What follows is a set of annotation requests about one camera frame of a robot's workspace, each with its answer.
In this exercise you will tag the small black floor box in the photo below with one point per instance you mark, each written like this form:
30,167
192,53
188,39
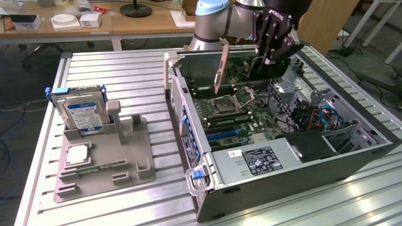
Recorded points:
345,51

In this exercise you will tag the silver CPU chip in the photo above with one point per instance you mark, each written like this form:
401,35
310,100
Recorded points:
77,155

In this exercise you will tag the green motherboard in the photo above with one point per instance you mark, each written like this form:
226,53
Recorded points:
261,122

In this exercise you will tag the blue expansion slot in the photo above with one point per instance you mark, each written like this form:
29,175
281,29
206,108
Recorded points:
221,134

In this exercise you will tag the white box with black lid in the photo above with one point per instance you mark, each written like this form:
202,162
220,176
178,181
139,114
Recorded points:
27,24

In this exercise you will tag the small white carton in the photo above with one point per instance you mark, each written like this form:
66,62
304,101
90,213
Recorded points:
90,21

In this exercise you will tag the white round dish on box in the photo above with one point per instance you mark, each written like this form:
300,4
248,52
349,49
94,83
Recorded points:
65,22

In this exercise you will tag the green loose RAM stick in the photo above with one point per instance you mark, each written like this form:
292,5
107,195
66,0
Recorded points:
94,169

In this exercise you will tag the black plastic air shroud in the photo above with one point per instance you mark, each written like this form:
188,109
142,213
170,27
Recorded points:
310,146

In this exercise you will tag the open dark PC case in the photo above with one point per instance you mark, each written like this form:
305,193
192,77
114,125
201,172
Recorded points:
282,188

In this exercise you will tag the grey cup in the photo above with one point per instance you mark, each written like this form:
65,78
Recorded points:
46,3

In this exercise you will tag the metal socket cover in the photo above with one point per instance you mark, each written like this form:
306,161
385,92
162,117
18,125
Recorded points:
245,95

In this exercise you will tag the CPU socket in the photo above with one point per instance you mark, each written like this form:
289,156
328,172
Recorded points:
225,106

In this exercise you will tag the grey power supply unit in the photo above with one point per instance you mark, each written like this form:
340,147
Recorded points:
229,171

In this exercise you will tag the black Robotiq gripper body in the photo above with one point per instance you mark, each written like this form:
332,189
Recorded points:
289,11

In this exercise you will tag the blue case release latch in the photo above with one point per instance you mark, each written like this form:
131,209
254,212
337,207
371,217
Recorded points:
197,175

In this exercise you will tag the brown cardboard box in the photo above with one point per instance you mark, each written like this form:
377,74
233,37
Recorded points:
189,7

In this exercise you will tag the hard disk in blue carrier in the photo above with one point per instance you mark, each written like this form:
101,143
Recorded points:
83,115

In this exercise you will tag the installed dark RAM stick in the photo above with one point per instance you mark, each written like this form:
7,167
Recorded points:
229,120

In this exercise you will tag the graphics card with metal bracket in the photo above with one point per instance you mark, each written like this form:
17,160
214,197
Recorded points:
280,70

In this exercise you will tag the black stand base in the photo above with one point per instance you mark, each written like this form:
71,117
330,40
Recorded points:
384,82

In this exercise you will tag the white paper stack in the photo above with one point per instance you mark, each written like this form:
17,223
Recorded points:
181,20

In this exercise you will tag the wooden cabinet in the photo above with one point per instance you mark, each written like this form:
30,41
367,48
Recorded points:
330,23

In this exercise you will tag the metal disk bay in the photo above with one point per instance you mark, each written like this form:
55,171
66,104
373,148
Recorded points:
345,139

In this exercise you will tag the black office chair base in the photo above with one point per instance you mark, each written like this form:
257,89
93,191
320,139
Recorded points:
47,48

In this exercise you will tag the black round lamp base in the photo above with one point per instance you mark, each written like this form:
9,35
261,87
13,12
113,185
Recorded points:
135,11

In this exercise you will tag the grey plastic pouch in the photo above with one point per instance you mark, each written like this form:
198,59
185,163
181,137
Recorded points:
83,5

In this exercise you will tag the wooden desk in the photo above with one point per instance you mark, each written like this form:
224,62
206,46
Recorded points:
141,26

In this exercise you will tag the perforated metal drive cage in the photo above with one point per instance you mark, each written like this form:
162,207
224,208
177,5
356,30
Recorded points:
282,94

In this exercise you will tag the red packet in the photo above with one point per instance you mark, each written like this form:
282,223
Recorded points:
102,10

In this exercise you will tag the white table frame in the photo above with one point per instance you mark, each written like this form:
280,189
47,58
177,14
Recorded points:
360,24

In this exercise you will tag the grey printed parts rack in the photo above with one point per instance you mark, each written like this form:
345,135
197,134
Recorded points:
103,183

